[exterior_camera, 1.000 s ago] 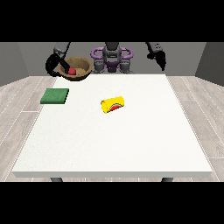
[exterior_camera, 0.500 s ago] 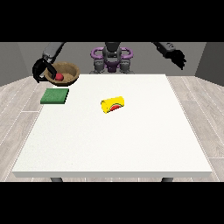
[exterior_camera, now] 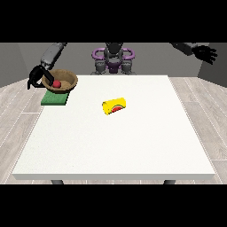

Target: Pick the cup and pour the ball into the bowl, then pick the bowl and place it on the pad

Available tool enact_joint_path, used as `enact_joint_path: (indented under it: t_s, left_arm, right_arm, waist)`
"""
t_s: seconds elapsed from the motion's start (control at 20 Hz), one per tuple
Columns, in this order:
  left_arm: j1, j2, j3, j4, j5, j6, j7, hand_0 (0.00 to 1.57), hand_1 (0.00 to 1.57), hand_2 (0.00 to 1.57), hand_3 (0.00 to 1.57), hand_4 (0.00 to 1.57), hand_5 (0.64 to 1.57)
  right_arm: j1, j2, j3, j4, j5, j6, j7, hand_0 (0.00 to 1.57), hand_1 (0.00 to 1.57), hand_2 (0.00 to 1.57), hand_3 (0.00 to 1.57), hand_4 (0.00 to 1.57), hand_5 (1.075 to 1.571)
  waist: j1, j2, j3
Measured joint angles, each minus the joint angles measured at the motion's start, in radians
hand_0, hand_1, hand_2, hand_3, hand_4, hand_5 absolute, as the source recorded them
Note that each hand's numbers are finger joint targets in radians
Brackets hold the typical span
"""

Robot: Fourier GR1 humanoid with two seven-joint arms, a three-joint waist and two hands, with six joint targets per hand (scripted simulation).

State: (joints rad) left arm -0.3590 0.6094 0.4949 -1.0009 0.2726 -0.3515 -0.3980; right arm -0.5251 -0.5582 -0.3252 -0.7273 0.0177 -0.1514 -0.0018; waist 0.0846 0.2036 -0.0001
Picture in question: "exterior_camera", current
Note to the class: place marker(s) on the brown wooden bowl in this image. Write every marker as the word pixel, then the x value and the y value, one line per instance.
pixel 61 81

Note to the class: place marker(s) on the grey robot trunk purple rings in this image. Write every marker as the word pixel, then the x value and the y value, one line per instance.
pixel 113 60

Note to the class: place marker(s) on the green square pad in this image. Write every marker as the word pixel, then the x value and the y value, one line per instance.
pixel 54 99

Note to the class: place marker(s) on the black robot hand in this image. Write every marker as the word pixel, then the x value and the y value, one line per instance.
pixel 205 54
pixel 36 76

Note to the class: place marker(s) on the dark table leg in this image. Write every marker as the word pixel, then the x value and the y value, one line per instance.
pixel 169 182
pixel 57 182

